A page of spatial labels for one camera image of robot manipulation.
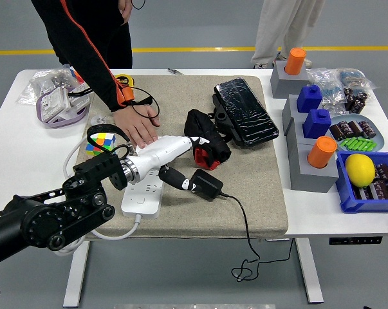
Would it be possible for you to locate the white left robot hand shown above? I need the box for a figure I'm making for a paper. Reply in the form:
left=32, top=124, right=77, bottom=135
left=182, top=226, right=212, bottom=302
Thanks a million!
left=131, top=135, right=211, bottom=194

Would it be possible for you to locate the person's left hand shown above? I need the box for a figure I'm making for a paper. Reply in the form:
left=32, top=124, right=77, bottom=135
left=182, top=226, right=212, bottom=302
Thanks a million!
left=118, top=0, right=134, bottom=24

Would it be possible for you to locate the person's right hand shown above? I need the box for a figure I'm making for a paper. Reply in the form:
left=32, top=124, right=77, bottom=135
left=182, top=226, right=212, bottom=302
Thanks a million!
left=112, top=104, right=161, bottom=149

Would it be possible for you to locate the white power strip with cable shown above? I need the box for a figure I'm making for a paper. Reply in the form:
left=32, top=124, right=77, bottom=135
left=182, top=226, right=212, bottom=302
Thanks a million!
left=53, top=114, right=165, bottom=257

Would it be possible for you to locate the black power adapter with cord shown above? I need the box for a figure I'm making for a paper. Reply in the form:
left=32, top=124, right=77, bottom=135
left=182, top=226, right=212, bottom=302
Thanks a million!
left=190, top=168, right=293, bottom=283

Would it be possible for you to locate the multicolour puzzle cube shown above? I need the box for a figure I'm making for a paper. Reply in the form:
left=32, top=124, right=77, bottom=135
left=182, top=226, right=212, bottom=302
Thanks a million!
left=69, top=66, right=85, bottom=81
left=86, top=132, right=116, bottom=156

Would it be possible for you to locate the person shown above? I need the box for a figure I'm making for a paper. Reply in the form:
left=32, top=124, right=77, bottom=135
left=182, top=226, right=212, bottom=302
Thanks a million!
left=31, top=0, right=161, bottom=149
left=250, top=0, right=326, bottom=70

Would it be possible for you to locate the black and red folded cloth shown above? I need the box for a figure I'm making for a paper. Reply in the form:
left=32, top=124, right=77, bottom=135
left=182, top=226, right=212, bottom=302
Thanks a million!
left=184, top=108, right=232, bottom=171

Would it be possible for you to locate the white socket panel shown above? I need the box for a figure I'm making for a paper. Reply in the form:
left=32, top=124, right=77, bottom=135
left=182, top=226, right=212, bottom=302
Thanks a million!
left=41, top=88, right=71, bottom=120
left=70, top=84, right=92, bottom=112

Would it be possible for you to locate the purple tray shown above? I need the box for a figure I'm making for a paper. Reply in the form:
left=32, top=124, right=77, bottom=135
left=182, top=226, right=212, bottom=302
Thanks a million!
left=35, top=85, right=93, bottom=129

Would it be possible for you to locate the black table control panel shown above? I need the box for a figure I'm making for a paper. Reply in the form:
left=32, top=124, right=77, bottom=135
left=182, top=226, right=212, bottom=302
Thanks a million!
left=329, top=236, right=383, bottom=246

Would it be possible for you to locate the white table leg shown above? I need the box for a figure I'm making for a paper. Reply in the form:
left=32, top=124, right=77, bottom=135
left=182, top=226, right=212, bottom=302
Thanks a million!
left=295, top=238, right=325, bottom=304
left=62, top=240, right=91, bottom=307

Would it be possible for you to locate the grey-brown fabric mat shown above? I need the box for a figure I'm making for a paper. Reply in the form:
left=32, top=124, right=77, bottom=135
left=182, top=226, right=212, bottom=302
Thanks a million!
left=64, top=75, right=290, bottom=239

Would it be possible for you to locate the black wrapped flat box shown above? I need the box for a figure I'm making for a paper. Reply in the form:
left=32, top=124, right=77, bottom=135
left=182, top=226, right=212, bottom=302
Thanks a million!
left=214, top=77, right=281, bottom=149

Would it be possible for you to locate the clear bag with metal parts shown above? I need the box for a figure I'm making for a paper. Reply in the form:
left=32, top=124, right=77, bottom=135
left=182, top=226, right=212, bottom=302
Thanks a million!
left=15, top=66, right=75, bottom=106

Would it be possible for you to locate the blue plastic bin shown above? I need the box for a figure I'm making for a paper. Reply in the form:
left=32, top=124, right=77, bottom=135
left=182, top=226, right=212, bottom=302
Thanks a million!
left=335, top=151, right=388, bottom=214

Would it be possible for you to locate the dark capacitor pile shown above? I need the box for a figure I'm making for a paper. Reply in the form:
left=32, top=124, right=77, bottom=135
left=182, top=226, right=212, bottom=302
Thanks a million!
left=353, top=163, right=388, bottom=202

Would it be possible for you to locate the grey holder block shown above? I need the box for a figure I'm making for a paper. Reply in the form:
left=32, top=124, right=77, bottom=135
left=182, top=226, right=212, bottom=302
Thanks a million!
left=285, top=117, right=314, bottom=147
left=282, top=94, right=310, bottom=129
left=270, top=60, right=310, bottom=99
left=288, top=143, right=340, bottom=194

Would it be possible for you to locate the yellow lemon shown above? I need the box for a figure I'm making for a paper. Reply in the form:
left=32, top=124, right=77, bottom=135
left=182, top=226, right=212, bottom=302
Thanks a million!
left=345, top=153, right=376, bottom=189

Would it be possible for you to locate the blue bottle-shaped block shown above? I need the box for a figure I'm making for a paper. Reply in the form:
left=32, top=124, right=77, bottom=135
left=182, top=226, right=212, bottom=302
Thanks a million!
left=296, top=84, right=324, bottom=114
left=302, top=109, right=333, bottom=139

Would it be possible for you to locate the orange cylinder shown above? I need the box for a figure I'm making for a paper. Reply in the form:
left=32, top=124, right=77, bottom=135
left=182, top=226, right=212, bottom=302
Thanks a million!
left=284, top=48, right=308, bottom=76
left=306, top=136, right=338, bottom=169

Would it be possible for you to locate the green cylinder pile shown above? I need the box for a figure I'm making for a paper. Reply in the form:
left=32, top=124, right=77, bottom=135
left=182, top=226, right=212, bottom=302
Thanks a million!
left=340, top=136, right=378, bottom=152

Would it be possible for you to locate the grey-blue plate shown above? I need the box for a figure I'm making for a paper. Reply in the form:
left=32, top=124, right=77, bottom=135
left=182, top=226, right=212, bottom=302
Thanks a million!
left=328, top=115, right=385, bottom=153

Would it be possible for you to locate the dark brown capacitor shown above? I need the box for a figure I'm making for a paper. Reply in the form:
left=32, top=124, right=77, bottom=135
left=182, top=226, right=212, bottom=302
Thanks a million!
left=329, top=124, right=346, bottom=142
left=341, top=120, right=364, bottom=138
left=358, top=120, right=377, bottom=140

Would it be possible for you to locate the clear bag with blue parts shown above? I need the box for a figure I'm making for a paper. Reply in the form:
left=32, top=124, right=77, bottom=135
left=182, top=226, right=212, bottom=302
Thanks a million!
left=306, top=67, right=346, bottom=113
left=337, top=67, right=380, bottom=91

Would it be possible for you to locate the black capacitor pile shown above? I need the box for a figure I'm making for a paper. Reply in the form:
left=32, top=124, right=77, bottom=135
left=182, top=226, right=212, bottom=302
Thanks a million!
left=343, top=87, right=370, bottom=114

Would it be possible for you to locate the orange wrist strap with cord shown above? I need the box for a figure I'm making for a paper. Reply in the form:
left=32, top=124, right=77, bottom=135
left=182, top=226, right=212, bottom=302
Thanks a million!
left=118, top=84, right=162, bottom=117

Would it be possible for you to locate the yellow tape measure with strap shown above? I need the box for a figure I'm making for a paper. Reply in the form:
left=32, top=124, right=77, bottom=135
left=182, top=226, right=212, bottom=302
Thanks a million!
left=68, top=74, right=136, bottom=97

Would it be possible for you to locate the black plastic bracket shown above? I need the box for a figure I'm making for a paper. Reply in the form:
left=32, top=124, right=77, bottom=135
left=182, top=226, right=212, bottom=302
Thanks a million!
left=208, top=95, right=236, bottom=142

